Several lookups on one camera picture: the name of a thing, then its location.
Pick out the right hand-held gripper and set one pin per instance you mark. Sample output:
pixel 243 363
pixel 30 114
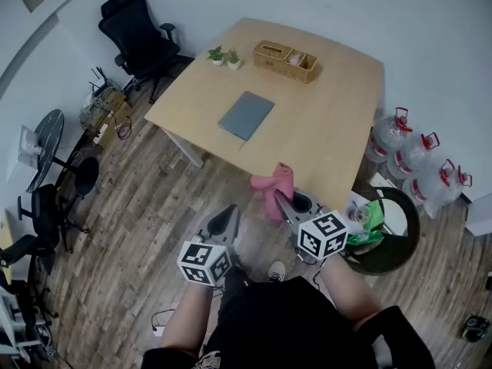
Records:
pixel 323 237

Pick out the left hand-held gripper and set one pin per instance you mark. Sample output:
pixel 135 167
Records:
pixel 203 260

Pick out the pink cloth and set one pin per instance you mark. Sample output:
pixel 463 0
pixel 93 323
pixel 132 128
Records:
pixel 276 183

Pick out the grey laptop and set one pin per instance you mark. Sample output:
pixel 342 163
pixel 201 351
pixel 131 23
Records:
pixel 246 115

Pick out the person's left forearm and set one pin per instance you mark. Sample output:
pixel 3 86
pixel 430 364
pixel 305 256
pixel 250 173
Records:
pixel 188 313

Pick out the person's right forearm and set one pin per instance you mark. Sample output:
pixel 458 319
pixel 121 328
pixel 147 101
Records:
pixel 346 290

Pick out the person's light shoe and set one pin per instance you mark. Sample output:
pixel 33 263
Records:
pixel 276 271

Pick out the clear glass cup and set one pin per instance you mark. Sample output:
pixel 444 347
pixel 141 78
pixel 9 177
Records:
pixel 362 214

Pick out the green plastic bottle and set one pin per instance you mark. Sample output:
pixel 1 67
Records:
pixel 365 238

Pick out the green plastic bag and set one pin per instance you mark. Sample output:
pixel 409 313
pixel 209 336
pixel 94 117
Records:
pixel 374 213

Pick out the white table leg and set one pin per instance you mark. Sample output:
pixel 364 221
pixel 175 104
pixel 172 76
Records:
pixel 184 150

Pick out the person's black clothed body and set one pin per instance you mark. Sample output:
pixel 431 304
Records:
pixel 276 321

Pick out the white panel in bin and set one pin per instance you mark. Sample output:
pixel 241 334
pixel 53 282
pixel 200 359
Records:
pixel 396 213

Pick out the dark wicker waste bin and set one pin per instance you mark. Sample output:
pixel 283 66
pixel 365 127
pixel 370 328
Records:
pixel 407 244

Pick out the pink tissue pack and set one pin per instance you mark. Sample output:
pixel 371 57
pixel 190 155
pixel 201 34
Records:
pixel 295 58

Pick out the wicker tissue box basket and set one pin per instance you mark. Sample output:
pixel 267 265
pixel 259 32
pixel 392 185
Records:
pixel 269 58

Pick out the spiky plant in white pot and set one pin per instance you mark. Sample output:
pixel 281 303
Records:
pixel 233 62

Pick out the white power strip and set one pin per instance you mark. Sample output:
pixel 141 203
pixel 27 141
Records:
pixel 100 133

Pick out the broad-leaf plant in white pot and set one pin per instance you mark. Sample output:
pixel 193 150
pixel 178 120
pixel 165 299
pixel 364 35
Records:
pixel 216 55

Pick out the black router with antennas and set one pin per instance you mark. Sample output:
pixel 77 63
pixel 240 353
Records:
pixel 102 88

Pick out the white cabinet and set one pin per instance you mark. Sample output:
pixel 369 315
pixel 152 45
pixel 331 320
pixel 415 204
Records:
pixel 480 213

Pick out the round black marble table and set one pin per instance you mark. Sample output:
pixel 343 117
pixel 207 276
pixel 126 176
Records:
pixel 50 137

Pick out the black headrest office chair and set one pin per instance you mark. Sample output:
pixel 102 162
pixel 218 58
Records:
pixel 134 37

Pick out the white box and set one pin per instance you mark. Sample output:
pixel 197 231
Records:
pixel 23 160

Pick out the black and green device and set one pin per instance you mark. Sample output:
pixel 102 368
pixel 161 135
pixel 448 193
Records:
pixel 476 329

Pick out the light wood desk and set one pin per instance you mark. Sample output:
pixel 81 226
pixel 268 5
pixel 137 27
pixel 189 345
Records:
pixel 4 240

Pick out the white shelf rack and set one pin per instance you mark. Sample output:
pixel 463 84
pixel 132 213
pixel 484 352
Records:
pixel 7 321

